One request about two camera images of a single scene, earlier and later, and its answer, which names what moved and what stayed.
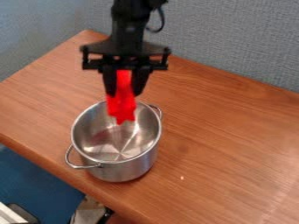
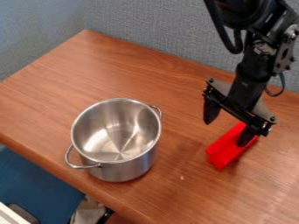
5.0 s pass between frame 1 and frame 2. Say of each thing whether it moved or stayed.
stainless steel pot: stayed
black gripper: moved
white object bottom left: stayed
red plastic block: moved
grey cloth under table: stayed
